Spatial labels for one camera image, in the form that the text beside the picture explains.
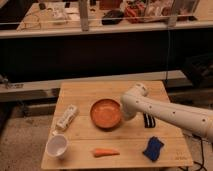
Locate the orange red clutter pile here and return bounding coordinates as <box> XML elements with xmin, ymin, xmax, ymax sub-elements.
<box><xmin>124</xmin><ymin>3</ymin><xmax>146</xmax><ymax>23</ymax></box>

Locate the black cable on floor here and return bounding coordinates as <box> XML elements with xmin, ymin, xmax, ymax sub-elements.
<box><xmin>179</xmin><ymin>134</ymin><xmax>213</xmax><ymax>171</ymax></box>

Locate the white plastic cup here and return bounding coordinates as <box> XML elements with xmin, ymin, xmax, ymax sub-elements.
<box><xmin>45</xmin><ymin>134</ymin><xmax>68</xmax><ymax>159</ymax></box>

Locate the black striped rectangular block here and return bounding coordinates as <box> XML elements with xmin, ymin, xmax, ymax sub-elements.
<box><xmin>143</xmin><ymin>114</ymin><xmax>156</xmax><ymax>128</ymax></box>

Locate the black bag on bench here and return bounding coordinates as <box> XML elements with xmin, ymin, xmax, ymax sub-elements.
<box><xmin>101</xmin><ymin>10</ymin><xmax>124</xmax><ymax>25</ymax></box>

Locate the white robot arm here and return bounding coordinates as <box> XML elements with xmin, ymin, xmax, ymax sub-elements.
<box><xmin>120</xmin><ymin>83</ymin><xmax>213</xmax><ymax>143</ymax></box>

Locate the grey metal post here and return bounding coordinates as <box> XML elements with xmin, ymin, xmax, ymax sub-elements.
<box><xmin>78</xmin><ymin>0</ymin><xmax>89</xmax><ymax>31</ymax></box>

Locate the blue folded cloth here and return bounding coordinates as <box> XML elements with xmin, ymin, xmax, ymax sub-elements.
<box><xmin>143</xmin><ymin>137</ymin><xmax>164</xmax><ymax>162</ymax></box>

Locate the orange carrot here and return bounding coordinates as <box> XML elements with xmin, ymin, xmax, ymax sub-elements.
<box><xmin>92</xmin><ymin>148</ymin><xmax>119</xmax><ymax>157</ymax></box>

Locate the orange ceramic bowl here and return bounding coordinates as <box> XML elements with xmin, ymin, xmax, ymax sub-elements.
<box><xmin>90</xmin><ymin>99</ymin><xmax>122</xmax><ymax>129</ymax></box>

